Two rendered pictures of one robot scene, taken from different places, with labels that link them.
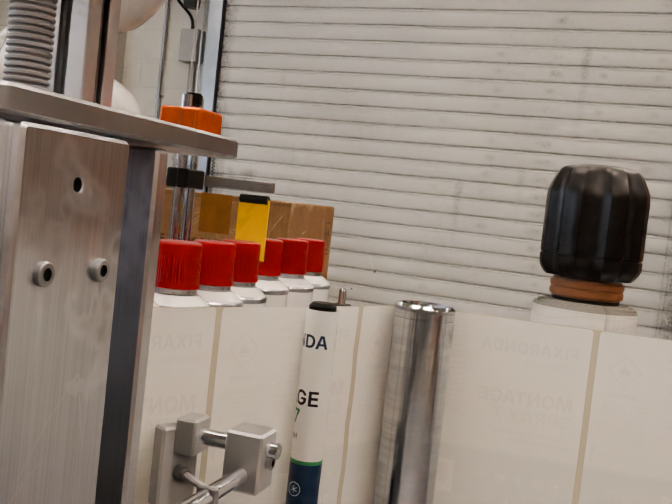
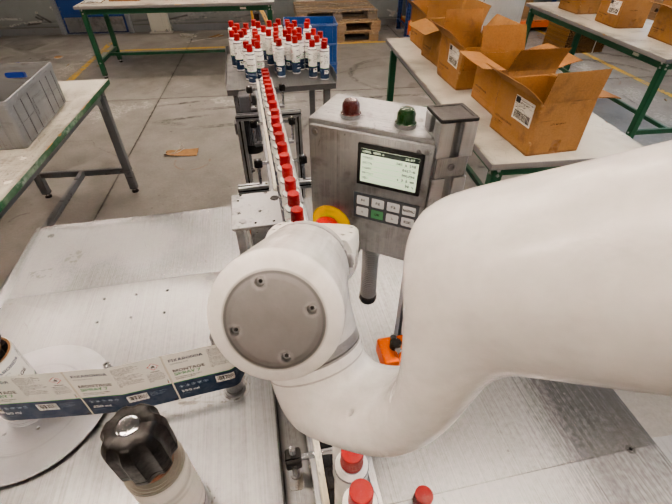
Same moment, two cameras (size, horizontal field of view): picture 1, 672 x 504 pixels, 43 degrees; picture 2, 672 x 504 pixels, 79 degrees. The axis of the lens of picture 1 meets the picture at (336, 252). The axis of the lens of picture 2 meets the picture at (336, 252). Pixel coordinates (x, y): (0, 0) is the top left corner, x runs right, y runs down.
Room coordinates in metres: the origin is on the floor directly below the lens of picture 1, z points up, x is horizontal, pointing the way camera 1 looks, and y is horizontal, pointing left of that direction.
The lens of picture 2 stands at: (1.06, -0.10, 1.68)
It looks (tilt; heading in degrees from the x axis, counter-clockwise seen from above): 41 degrees down; 151
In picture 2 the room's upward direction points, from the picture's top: straight up
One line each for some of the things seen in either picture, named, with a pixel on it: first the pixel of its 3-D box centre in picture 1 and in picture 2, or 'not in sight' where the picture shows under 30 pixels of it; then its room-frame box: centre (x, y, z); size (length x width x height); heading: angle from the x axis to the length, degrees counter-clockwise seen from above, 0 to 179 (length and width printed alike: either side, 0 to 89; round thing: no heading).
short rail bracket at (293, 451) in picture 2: not in sight; (294, 462); (0.74, -0.01, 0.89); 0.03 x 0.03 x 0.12; 72
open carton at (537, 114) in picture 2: not in sight; (545, 99); (-0.15, 1.68, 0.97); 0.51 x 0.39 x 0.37; 74
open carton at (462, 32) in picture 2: not in sight; (469, 49); (-0.96, 1.97, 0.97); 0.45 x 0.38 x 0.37; 71
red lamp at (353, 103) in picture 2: not in sight; (350, 107); (0.63, 0.16, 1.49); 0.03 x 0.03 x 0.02
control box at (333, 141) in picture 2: not in sight; (377, 180); (0.65, 0.19, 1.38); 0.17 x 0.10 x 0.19; 38
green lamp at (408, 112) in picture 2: not in sight; (406, 116); (0.69, 0.20, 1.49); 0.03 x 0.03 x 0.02
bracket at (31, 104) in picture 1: (7, 114); (256, 209); (0.29, 0.11, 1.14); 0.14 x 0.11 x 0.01; 162
